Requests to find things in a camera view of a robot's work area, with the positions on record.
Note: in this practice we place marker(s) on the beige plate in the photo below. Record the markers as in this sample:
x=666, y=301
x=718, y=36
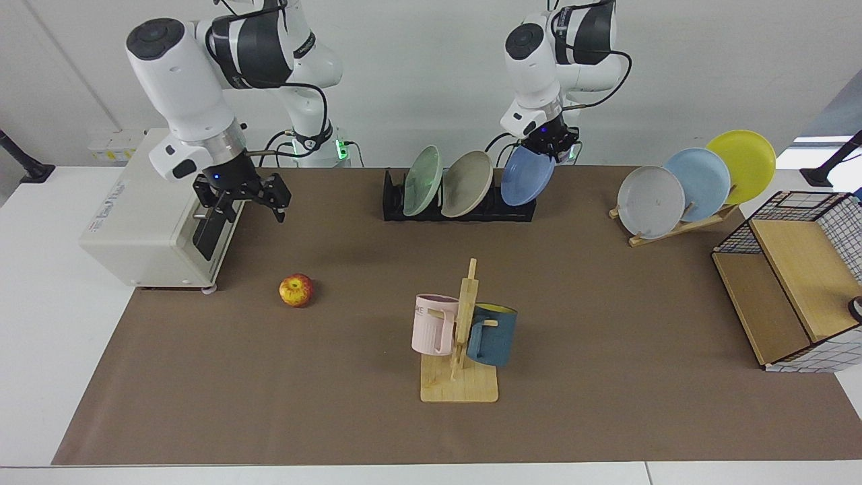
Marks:
x=466, y=183

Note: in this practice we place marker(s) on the light blue plate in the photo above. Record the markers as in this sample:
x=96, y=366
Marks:
x=704, y=178

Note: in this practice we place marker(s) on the dark blue cup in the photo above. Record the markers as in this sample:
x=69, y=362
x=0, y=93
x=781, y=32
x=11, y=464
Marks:
x=498, y=337

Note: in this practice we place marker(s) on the red yellow apple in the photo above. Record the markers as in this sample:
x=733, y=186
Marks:
x=296, y=290

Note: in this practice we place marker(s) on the wooden plate rack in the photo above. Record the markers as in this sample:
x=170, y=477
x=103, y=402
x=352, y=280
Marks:
x=700, y=221

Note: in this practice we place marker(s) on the white wall socket box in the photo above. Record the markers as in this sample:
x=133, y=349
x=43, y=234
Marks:
x=111, y=145

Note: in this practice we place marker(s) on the black dish rack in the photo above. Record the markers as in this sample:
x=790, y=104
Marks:
x=392, y=202

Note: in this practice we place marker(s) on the black clamp stand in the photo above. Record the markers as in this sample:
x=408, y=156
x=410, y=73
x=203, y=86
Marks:
x=821, y=176
x=30, y=168

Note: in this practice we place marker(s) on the grey plate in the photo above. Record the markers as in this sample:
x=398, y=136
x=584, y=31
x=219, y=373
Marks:
x=650, y=202

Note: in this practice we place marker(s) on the wooden cup stand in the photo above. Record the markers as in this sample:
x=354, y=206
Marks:
x=465, y=384

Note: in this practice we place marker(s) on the pink cup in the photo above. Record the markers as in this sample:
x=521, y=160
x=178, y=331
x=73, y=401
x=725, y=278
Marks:
x=431, y=327

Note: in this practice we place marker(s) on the brown table cloth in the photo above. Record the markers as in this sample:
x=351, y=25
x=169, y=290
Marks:
x=337, y=391

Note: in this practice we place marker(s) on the yellow plate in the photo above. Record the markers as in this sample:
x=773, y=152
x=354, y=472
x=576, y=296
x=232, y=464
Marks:
x=747, y=162

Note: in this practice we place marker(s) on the pale green plate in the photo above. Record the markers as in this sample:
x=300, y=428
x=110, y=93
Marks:
x=423, y=180

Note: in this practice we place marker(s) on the pale toaster oven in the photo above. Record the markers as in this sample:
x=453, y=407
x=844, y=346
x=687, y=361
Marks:
x=148, y=236

